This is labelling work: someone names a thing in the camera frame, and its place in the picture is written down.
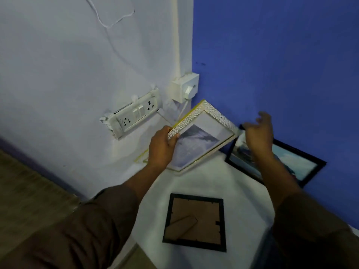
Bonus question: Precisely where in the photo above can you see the person's left hand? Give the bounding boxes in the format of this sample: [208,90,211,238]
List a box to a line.
[148,126,179,170]

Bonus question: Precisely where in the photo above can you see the person's right hand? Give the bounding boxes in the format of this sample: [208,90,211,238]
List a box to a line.
[243,111,274,157]

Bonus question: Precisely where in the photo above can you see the white textured picture frame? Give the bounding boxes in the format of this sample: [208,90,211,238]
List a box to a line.
[166,100,242,172]

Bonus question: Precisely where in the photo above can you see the person's left forearm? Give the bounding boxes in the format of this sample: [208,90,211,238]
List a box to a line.
[0,161,164,269]

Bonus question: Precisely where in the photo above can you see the person's right forearm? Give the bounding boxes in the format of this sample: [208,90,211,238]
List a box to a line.
[254,150,359,269]

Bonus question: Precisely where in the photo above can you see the black framed picture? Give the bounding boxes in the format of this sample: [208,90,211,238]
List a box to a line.
[225,125,327,188]

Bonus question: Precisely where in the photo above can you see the white conduit pipe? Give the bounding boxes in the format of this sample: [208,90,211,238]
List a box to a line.
[171,0,182,79]

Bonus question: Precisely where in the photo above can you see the white wall socket panel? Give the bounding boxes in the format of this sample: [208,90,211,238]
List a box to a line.
[100,87,162,140]

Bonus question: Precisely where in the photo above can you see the white switch box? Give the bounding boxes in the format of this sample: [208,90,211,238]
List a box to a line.
[170,72,200,104]

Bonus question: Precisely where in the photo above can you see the black frame with cardboard back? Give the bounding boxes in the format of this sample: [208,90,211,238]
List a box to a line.
[162,193,227,253]

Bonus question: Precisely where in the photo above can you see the white cable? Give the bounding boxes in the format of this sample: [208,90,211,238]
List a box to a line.
[84,0,136,28]

